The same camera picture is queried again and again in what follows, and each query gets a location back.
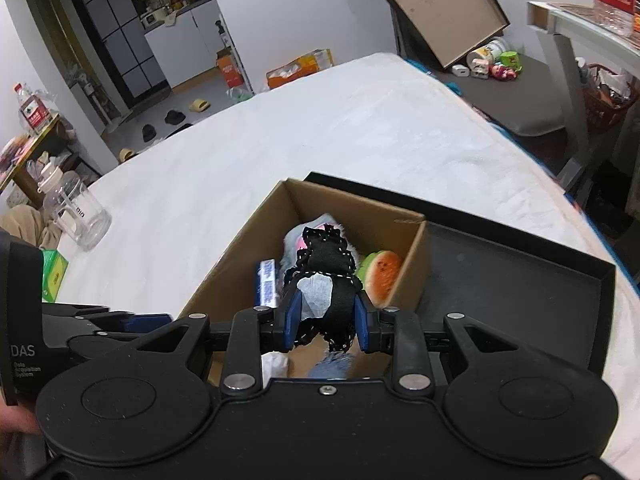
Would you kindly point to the grey bench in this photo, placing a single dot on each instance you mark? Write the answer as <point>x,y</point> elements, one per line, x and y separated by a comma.
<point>525,100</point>

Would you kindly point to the brown board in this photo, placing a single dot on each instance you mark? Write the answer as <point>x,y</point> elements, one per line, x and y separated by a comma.
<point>440,5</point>

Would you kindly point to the orange tissue box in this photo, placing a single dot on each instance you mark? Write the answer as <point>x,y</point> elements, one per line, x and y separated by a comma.
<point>295,72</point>

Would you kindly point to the brown cardboard box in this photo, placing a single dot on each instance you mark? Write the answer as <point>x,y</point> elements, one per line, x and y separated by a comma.
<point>320,200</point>

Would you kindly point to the black white plush toy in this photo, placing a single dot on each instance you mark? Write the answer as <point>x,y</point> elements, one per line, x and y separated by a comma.
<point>325,255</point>

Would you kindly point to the grey fluffy plush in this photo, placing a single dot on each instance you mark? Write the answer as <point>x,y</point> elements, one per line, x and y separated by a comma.
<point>327,366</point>

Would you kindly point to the beige cloth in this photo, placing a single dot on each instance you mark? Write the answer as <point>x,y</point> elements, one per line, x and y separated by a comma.
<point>22,222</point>

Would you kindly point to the yellow slipper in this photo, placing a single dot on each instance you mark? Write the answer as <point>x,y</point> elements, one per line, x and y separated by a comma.
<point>127,154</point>
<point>200,105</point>

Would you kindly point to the black shoe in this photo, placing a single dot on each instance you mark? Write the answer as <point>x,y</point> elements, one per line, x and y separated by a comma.
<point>175,117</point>
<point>149,133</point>

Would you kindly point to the dark paneled door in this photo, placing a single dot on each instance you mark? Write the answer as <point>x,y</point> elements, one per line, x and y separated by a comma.
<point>120,45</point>

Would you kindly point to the blue printed tissue pack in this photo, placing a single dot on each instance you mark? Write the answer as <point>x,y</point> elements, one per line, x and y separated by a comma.
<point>267,280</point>

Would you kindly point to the clear glass mug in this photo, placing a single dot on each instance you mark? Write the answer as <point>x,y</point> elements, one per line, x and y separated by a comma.
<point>80,215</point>

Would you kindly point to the white bundle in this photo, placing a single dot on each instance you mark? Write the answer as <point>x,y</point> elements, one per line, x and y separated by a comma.
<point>272,367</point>

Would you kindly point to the white cabinet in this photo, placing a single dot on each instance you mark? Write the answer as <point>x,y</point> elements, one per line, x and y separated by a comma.
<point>195,45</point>

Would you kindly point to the white can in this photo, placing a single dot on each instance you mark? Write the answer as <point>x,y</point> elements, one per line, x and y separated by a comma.
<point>487,52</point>

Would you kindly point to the orange carton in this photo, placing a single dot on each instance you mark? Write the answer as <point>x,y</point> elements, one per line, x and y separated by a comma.
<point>230,70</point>

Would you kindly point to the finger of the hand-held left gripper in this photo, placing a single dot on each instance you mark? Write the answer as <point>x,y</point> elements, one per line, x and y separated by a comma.
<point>150,321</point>

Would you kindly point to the green packet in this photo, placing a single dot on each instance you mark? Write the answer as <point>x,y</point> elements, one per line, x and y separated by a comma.
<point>54,275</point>

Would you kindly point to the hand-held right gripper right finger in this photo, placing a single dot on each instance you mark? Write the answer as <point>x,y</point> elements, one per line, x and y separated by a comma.
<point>362,325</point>

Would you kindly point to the brown basket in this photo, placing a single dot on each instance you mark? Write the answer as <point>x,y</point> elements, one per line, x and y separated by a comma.
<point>600,110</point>

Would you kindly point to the white charger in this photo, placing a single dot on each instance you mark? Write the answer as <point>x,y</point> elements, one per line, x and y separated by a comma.
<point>461,71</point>

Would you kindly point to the pink toy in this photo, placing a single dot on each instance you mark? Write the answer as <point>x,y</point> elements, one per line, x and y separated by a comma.
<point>502,72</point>

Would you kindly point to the red label water bottle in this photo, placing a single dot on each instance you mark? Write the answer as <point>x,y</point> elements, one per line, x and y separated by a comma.
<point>32,110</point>

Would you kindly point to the white baby bottle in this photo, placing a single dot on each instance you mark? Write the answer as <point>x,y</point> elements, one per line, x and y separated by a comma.
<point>50,175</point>

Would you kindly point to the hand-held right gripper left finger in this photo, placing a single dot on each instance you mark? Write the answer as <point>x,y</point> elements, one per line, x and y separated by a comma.
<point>292,320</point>

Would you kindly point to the person's left hand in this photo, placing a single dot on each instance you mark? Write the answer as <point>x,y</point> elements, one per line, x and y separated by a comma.
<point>17,417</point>

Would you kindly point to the green cup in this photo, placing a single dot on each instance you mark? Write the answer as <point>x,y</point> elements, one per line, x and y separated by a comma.
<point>512,59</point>

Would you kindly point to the white metal rack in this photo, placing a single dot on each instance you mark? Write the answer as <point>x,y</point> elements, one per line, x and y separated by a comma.
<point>562,60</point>

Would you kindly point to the burger plush toy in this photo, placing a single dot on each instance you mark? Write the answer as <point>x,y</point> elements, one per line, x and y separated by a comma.
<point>382,275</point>

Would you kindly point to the pink and grey plush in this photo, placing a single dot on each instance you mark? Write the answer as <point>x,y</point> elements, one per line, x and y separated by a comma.
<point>291,247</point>

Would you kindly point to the black tray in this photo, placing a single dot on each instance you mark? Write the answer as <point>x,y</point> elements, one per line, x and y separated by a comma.
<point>500,280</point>

